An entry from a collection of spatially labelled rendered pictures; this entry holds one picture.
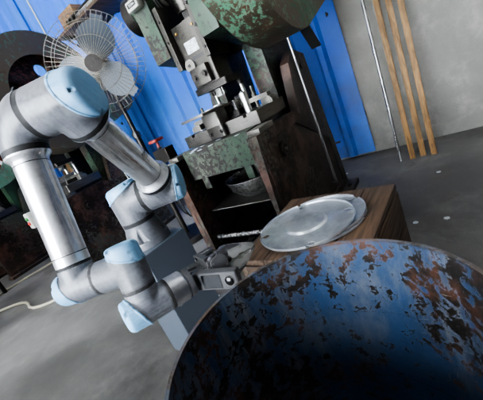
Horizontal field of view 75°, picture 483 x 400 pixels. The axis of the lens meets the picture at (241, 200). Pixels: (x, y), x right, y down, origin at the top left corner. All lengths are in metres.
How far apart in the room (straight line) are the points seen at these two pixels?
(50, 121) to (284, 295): 0.60
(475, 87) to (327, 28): 1.02
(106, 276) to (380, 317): 0.56
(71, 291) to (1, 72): 1.98
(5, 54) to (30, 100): 1.88
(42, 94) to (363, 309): 0.76
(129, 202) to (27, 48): 1.84
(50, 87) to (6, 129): 0.14
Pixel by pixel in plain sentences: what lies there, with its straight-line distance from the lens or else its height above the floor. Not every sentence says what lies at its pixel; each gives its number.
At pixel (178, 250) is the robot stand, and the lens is 1.13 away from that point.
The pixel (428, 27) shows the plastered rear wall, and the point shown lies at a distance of 2.52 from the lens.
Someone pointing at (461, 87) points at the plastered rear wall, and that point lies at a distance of 2.56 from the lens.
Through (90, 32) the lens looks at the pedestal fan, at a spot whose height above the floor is 1.45.
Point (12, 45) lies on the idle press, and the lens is 2.71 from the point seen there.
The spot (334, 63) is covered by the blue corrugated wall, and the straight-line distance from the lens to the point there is 2.57.
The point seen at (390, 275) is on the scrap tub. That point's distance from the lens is 0.60.
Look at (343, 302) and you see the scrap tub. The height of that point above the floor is 0.35.
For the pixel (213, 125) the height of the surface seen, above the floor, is 0.71.
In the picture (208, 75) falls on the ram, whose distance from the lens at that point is 1.52.
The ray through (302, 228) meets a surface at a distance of 0.92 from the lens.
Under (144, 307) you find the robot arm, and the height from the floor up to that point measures 0.46.
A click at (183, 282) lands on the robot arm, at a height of 0.45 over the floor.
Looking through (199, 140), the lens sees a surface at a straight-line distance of 1.60.
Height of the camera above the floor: 0.77
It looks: 17 degrees down
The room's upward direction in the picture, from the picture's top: 24 degrees counter-clockwise
